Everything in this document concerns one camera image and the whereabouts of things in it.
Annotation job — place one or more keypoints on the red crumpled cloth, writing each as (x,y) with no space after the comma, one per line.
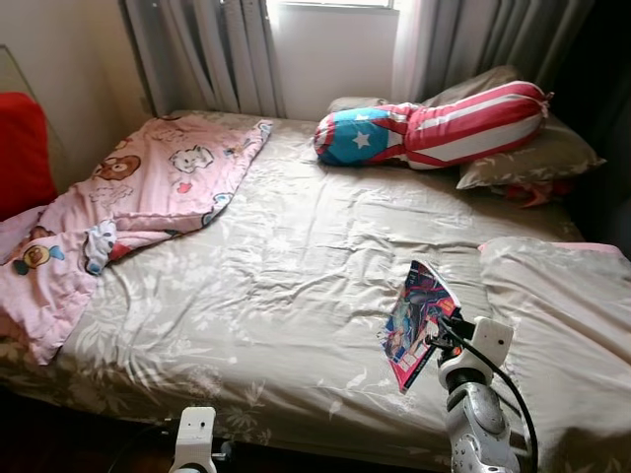
(537,192)

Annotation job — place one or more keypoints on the colourful comic book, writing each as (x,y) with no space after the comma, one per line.
(414,315)

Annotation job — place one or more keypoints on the bed with beige floral sheet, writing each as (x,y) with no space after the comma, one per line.
(296,286)

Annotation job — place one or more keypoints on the pink cartoon print blanket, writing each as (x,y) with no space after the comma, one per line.
(168,177)

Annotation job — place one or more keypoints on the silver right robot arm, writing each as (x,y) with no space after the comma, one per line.
(478,414)

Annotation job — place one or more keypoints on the bright window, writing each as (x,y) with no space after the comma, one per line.
(335,4)

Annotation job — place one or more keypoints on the red fabric cushion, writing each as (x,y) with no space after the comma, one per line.
(25,158)

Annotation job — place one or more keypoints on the dark grey upholstered headboard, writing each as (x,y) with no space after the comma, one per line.
(611,148)

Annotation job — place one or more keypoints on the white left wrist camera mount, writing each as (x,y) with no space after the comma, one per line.
(194,439)

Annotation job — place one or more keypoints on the star and stripes bolster pillow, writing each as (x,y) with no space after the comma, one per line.
(463,123)

